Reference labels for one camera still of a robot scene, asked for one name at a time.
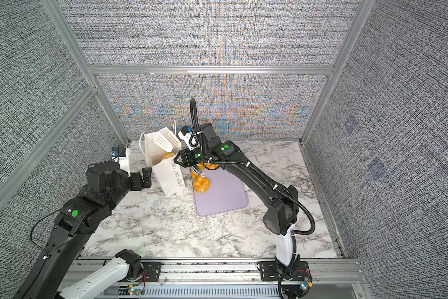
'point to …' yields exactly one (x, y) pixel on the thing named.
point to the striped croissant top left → (193, 174)
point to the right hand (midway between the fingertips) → (179, 157)
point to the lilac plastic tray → (225, 192)
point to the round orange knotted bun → (201, 184)
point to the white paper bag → (167, 169)
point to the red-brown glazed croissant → (167, 155)
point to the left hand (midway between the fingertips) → (139, 167)
